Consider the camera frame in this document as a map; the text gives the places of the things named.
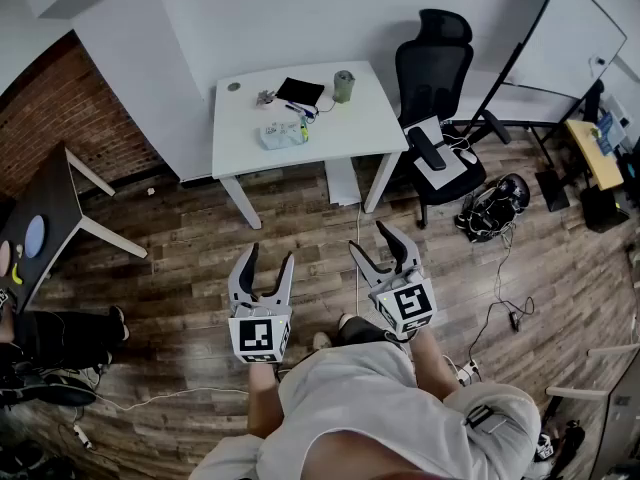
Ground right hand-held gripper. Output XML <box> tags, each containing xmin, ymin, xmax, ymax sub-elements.
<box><xmin>348</xmin><ymin>220</ymin><xmax>438</xmax><ymax>343</ymax></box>

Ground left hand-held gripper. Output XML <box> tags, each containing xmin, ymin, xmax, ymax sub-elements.
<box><xmin>227</xmin><ymin>242</ymin><xmax>296</xmax><ymax>365</ymax></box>

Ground clear plastic pencil pouch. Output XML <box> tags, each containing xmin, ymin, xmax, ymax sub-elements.
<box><xmin>258</xmin><ymin>120</ymin><xmax>310</xmax><ymax>152</ymax></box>

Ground person's right forearm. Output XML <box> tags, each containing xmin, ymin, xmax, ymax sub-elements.
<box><xmin>409</xmin><ymin>327</ymin><xmax>466</xmax><ymax>404</ymax></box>

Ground person's left forearm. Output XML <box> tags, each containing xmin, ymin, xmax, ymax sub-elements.
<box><xmin>247</xmin><ymin>360</ymin><xmax>286</xmax><ymax>439</ymax></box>

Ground person's black trousers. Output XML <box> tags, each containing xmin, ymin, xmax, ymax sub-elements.
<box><xmin>332</xmin><ymin>316</ymin><xmax>396</xmax><ymax>349</ymax></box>

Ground grey laptop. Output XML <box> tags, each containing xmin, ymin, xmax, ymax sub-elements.
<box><xmin>403</xmin><ymin>114</ymin><xmax>469</xmax><ymax>192</ymax></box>

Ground black equipment bundle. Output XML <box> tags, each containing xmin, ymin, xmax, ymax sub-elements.
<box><xmin>454</xmin><ymin>172</ymin><xmax>532</xmax><ymax>244</ymax></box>

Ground white power strip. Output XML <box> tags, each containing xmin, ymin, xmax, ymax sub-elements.
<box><xmin>452</xmin><ymin>359</ymin><xmax>481</xmax><ymax>384</ymax></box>

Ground person's white shirt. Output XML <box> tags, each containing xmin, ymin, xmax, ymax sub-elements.
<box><xmin>189</xmin><ymin>342</ymin><xmax>544</xmax><ymax>480</ymax></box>

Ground green lidded bottle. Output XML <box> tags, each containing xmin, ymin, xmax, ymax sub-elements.
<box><xmin>333</xmin><ymin>69</ymin><xmax>356</xmax><ymax>105</ymax></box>

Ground black office chair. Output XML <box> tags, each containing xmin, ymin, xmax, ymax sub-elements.
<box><xmin>394</xmin><ymin>8</ymin><xmax>512</xmax><ymax>229</ymax></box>

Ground person's chin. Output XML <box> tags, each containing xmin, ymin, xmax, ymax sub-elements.
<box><xmin>294</xmin><ymin>430</ymin><xmax>451</xmax><ymax>480</ymax></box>

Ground black box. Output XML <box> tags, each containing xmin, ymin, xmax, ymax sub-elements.
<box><xmin>579</xmin><ymin>185</ymin><xmax>631</xmax><ymax>233</ymax></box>

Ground blue plate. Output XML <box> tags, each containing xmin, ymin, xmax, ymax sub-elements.
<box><xmin>23</xmin><ymin>214</ymin><xmax>49</xmax><ymax>259</ymax></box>

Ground yellow table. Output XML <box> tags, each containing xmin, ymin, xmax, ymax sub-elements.
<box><xmin>564</xmin><ymin>119</ymin><xmax>626</xmax><ymax>192</ymax></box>

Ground dark table with white legs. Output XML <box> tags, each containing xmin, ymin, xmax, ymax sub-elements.
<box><xmin>0</xmin><ymin>140</ymin><xmax>149</xmax><ymax>314</ymax></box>

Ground whiteboard on black stand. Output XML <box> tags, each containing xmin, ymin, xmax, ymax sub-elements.
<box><xmin>449</xmin><ymin>0</ymin><xmax>629</xmax><ymax>213</ymax></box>

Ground black power cable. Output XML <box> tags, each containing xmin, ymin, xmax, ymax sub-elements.
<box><xmin>467</xmin><ymin>227</ymin><xmax>536</xmax><ymax>364</ymax></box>

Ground white floor cable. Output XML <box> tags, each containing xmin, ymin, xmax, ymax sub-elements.
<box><xmin>94</xmin><ymin>385</ymin><xmax>251</xmax><ymax>412</ymax></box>

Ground grey shoulder strap buckle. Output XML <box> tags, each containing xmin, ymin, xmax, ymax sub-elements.
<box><xmin>464</xmin><ymin>404</ymin><xmax>506</xmax><ymax>434</ymax></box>

